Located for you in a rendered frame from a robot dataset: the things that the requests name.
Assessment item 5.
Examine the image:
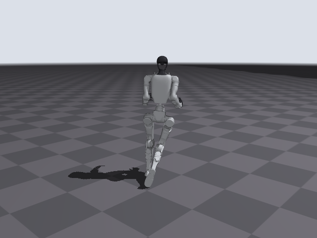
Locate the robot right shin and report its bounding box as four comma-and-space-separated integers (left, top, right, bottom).
152, 146, 164, 169

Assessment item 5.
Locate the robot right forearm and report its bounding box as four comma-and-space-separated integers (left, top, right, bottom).
172, 95, 182, 108

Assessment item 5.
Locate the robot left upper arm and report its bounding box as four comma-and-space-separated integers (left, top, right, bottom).
143, 75, 152, 101

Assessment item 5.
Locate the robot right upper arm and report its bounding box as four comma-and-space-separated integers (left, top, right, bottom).
169, 76, 179, 101

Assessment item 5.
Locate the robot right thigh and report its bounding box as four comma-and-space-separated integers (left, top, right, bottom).
155, 115, 174, 152

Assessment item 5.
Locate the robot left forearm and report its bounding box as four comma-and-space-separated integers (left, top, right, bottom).
142, 95, 149, 106

